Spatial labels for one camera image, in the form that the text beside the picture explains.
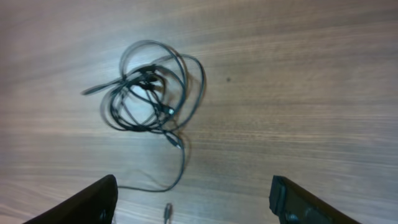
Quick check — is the black cable bundle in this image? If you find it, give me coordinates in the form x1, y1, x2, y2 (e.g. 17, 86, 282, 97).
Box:
80, 39, 207, 193

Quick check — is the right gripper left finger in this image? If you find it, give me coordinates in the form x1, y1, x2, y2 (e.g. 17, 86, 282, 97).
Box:
25, 174, 118, 224

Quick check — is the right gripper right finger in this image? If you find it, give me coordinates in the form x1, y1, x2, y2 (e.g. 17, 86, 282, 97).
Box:
269, 175, 359, 224

